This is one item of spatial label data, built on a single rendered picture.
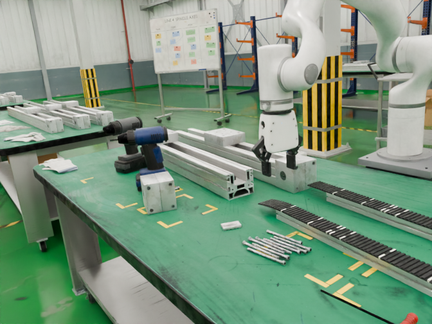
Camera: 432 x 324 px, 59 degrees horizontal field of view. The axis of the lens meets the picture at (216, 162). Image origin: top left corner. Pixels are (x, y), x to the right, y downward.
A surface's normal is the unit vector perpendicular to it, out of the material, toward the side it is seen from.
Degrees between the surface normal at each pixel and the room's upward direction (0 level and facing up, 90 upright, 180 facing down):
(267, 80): 92
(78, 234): 90
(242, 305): 0
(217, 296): 0
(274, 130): 89
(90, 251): 90
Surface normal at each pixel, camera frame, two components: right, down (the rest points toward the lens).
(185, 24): -0.54, 0.27
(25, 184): 0.59, 0.18
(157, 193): 0.30, 0.24
